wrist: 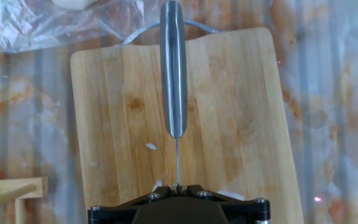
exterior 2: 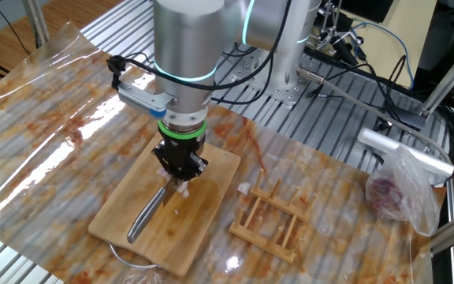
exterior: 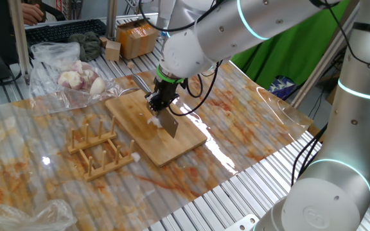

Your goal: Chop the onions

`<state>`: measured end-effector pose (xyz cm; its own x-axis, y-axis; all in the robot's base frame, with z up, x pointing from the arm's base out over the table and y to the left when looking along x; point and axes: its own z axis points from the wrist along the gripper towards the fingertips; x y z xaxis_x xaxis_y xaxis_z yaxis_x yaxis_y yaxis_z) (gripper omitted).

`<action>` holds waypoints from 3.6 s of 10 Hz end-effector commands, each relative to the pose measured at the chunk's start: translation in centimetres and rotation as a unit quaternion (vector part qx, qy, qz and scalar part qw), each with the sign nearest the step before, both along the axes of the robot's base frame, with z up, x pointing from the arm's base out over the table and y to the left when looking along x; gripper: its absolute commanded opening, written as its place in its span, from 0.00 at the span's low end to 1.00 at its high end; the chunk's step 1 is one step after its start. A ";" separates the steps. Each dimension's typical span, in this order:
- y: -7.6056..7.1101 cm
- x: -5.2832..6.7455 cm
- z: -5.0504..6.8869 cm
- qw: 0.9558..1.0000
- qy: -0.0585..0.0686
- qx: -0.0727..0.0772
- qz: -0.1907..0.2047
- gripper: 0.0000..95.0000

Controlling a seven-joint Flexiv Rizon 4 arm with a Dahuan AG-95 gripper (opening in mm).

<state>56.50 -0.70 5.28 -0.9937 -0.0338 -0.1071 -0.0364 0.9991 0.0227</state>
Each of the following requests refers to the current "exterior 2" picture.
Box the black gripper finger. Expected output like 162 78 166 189
151 144 179 181
179 153 209 181

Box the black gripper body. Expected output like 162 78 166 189
160 137 205 159

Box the red onion wedge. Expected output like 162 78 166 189
176 180 191 198

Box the steel cleaver knife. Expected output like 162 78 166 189
126 177 188 245

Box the bamboo cutting board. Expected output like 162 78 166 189
87 132 242 277

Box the wooden peg dish rack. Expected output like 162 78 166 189
229 168 318 264

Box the clear plastic table sheet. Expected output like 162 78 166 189
0 21 447 284

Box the black silver clamp stand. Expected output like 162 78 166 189
315 0 367 66

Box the crumpled clear plastic bag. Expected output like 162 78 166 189
364 144 442 237

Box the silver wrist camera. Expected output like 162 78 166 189
116 81 176 120

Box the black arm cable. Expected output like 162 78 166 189
106 0 293 106

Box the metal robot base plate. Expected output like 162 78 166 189
221 47 305 107

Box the grey hose with connector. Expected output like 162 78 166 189
296 65 453 166

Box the black base cable bundle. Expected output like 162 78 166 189
305 39 413 119

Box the thin aluminium frame bar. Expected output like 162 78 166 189
445 179 454 284

